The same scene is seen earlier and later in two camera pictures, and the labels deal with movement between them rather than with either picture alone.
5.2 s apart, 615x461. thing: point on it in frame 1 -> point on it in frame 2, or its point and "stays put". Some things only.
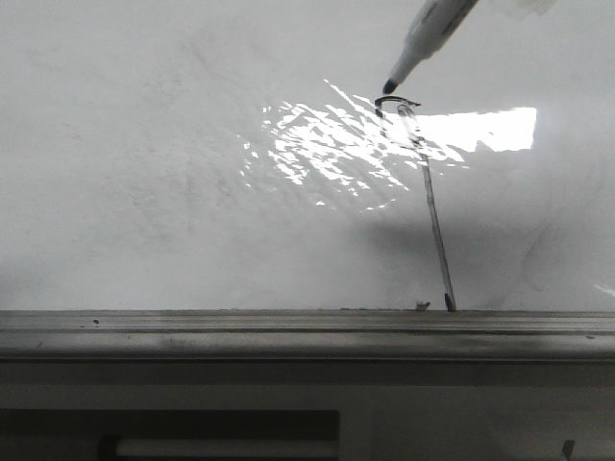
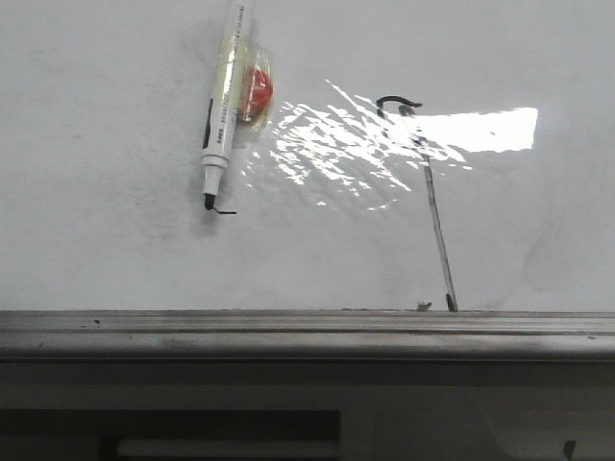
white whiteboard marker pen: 433,22 -> 222,103
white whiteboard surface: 243,156 stays put
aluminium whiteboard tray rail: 309,335 stays put
